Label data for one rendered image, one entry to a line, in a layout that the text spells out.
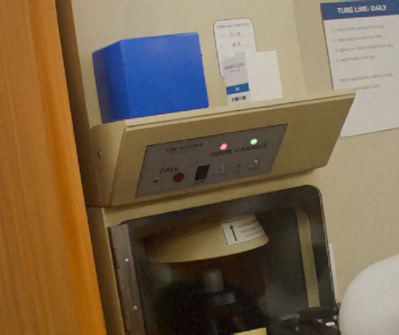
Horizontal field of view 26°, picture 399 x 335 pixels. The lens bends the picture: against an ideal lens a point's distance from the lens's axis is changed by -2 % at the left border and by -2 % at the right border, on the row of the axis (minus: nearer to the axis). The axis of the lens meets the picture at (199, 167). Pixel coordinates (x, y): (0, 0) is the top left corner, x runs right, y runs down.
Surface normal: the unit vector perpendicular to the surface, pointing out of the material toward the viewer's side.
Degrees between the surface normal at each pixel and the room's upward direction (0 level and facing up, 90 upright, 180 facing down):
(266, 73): 90
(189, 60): 90
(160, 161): 135
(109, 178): 90
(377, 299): 61
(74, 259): 90
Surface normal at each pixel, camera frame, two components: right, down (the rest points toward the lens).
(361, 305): -0.73, -0.35
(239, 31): 0.44, -0.02
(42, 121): -0.88, 0.15
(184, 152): 0.42, 0.68
